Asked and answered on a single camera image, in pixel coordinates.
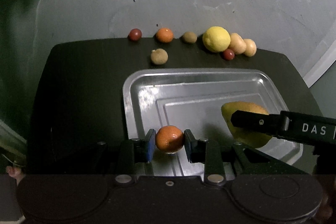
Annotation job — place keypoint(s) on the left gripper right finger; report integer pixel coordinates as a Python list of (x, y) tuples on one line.
[(213, 156)]

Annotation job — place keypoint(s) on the dark red cherry tomato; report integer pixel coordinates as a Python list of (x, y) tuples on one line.
[(135, 34)]

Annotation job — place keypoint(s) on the green yellow mango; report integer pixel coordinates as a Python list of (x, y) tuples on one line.
[(245, 135)]

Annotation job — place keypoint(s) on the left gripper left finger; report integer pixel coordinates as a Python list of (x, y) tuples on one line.
[(130, 158)]

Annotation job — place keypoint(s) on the brown kiwi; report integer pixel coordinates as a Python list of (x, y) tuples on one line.
[(190, 37), (159, 56)]

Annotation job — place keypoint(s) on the yellow lemon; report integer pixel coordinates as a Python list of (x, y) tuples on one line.
[(216, 39)]

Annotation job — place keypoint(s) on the smooth tan passion fruit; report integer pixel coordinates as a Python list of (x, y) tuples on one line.
[(251, 47)]

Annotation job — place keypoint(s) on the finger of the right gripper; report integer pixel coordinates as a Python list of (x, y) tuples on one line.
[(300, 128)]

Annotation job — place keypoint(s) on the person hand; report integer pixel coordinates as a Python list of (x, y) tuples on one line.
[(16, 173)]

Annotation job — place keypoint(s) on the small orange tangerine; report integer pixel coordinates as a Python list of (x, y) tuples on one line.
[(164, 35)]

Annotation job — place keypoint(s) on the silver metal tray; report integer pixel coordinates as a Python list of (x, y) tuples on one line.
[(192, 99)]

